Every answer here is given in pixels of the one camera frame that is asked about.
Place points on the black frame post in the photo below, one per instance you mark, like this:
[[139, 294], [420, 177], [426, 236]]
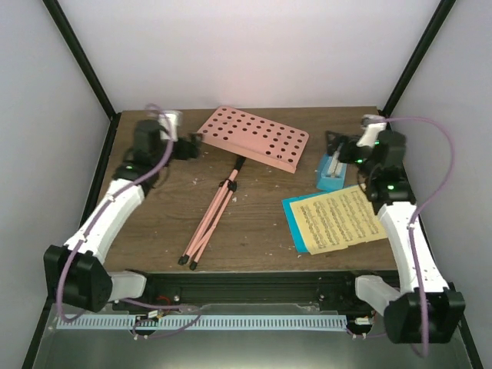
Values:
[[63, 25], [426, 40]]

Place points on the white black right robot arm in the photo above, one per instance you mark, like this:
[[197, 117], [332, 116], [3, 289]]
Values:
[[423, 309]]

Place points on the clear plastic metronome cover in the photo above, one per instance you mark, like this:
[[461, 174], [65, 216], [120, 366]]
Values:
[[335, 166]]

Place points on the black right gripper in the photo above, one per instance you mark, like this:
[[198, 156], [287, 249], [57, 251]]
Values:
[[349, 144]]

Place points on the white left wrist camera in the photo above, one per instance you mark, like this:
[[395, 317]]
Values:
[[170, 121]]

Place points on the black left frame post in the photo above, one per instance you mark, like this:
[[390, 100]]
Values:
[[63, 25]]

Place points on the light blue slotted cable duct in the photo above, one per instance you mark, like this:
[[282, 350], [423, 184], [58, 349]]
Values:
[[210, 323]]

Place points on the black right frame post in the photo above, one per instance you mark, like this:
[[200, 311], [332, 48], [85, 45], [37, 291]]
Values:
[[426, 40]]

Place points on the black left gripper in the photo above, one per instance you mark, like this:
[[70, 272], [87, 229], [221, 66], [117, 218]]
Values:
[[193, 147]]

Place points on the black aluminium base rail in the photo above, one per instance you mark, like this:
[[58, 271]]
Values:
[[332, 290]]

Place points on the pink music stand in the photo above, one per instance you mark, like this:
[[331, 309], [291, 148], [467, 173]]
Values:
[[250, 137]]

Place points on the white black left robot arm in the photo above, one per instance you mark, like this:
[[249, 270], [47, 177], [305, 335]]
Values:
[[75, 272]]

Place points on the blue metronome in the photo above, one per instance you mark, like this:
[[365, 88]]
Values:
[[324, 181]]

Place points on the teal paper strip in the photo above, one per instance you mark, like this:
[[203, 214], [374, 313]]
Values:
[[292, 224]]

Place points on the sheet music pages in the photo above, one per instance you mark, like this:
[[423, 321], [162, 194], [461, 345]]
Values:
[[333, 221]]

